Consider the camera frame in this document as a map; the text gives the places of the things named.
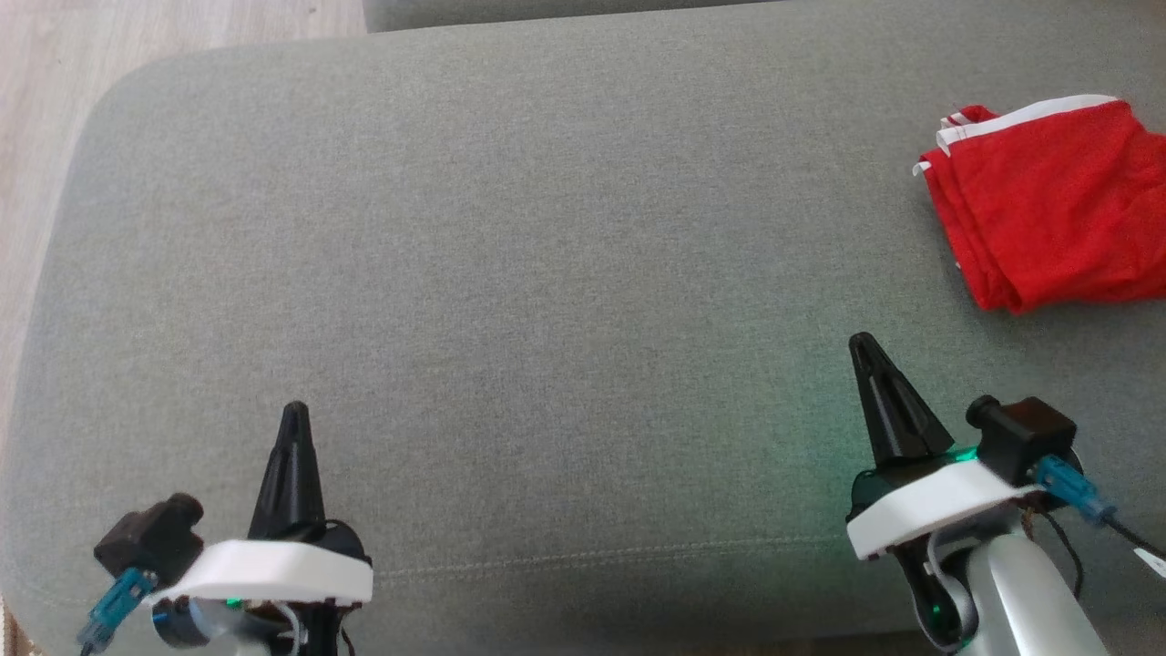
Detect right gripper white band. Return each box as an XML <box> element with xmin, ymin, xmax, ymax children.
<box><xmin>845</xmin><ymin>333</ymin><xmax>1044</xmax><ymax>650</ymax></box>

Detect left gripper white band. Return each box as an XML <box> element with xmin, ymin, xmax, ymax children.
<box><xmin>150</xmin><ymin>402</ymin><xmax>373</xmax><ymax>656</ymax></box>

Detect red white-trimmed shorts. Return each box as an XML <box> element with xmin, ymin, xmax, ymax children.
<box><xmin>915</xmin><ymin>94</ymin><xmax>1166</xmax><ymax>306</ymax></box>

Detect grey fabric sofa seat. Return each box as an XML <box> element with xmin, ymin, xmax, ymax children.
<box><xmin>0</xmin><ymin>0</ymin><xmax>1166</xmax><ymax>656</ymax></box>

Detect grey sofa back cushion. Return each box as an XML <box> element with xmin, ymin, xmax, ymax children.
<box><xmin>363</xmin><ymin>0</ymin><xmax>784</xmax><ymax>34</ymax></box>

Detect right teal cable connector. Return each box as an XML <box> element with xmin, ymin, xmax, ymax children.
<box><xmin>1034</xmin><ymin>456</ymin><xmax>1117</xmax><ymax>527</ymax></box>

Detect teal cable connector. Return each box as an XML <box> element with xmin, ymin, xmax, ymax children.
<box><xmin>77</xmin><ymin>568</ymin><xmax>158</xmax><ymax>652</ymax></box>
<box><xmin>1034</xmin><ymin>456</ymin><xmax>1117</xmax><ymax>527</ymax></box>

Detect left teal cable connector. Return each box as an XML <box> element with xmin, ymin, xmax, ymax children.
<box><xmin>77</xmin><ymin>568</ymin><xmax>158</xmax><ymax>652</ymax></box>

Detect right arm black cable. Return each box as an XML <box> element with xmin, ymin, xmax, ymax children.
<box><xmin>1038</xmin><ymin>510</ymin><xmax>1166</xmax><ymax>598</ymax></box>

